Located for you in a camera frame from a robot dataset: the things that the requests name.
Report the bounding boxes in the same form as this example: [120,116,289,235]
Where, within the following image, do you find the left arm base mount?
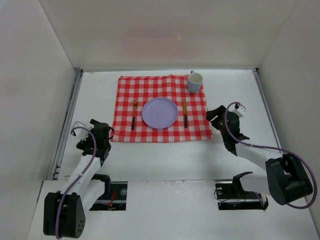
[90,174,128,211]

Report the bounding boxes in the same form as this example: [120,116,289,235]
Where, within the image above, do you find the knife with black handle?
[183,99,188,128]

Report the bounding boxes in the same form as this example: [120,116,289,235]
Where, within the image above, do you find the blue ceramic mug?
[187,70,203,94]

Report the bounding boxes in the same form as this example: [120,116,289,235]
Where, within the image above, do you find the aluminium rail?
[252,68,282,148]
[48,67,83,180]

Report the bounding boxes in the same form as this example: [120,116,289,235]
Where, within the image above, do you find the right aluminium rail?
[252,68,282,148]

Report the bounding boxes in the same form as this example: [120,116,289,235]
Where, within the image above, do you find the fork with black handle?
[131,99,138,131]

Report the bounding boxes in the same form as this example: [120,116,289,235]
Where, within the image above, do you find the red white checkered cloth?
[112,74,213,143]

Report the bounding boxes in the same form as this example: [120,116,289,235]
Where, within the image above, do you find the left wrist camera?
[70,121,89,140]

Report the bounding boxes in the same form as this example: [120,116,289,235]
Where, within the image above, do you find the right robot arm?
[206,101,318,210]

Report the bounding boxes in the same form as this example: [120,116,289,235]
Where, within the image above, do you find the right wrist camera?
[231,102,246,118]

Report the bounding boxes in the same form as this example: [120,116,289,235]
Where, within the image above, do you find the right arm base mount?
[214,171,270,211]

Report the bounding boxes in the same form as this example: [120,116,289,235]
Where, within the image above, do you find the left aluminium rail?
[48,67,83,180]

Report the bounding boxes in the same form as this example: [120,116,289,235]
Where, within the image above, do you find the purple plastic plate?
[141,97,179,129]

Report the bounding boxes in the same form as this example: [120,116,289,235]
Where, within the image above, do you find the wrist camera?
[231,102,246,118]
[70,121,89,140]

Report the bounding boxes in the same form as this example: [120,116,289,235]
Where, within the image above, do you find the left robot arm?
[43,119,114,240]

